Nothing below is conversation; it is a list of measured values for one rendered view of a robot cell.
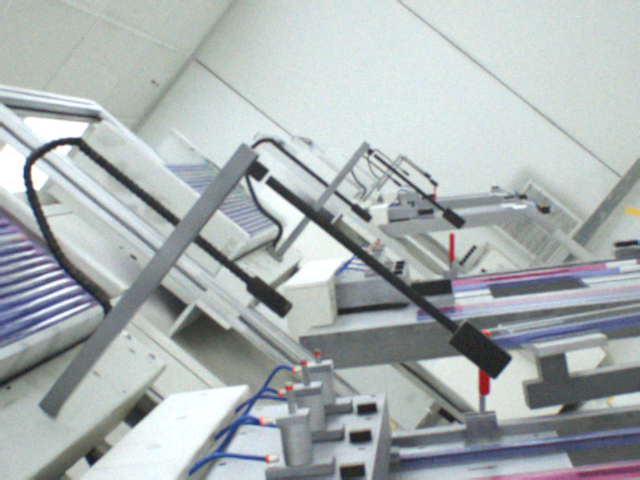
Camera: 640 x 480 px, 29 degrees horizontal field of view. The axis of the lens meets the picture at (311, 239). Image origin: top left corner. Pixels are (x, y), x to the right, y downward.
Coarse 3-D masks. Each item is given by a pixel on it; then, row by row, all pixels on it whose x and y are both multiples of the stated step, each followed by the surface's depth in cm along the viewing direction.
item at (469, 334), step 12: (468, 324) 89; (456, 336) 89; (468, 336) 89; (480, 336) 89; (456, 348) 89; (468, 348) 89; (480, 348) 89; (492, 348) 89; (468, 360) 89; (480, 360) 89; (492, 360) 89; (504, 360) 89; (492, 372) 89
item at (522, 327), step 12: (588, 312) 139; (600, 312) 138; (612, 312) 138; (624, 312) 138; (636, 312) 138; (516, 324) 139; (528, 324) 138; (540, 324) 138; (552, 324) 138; (492, 336) 139
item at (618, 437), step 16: (608, 432) 109; (624, 432) 108; (464, 448) 111; (480, 448) 110; (496, 448) 109; (512, 448) 109; (528, 448) 109; (544, 448) 109; (560, 448) 109; (576, 448) 109; (400, 464) 110; (416, 464) 110
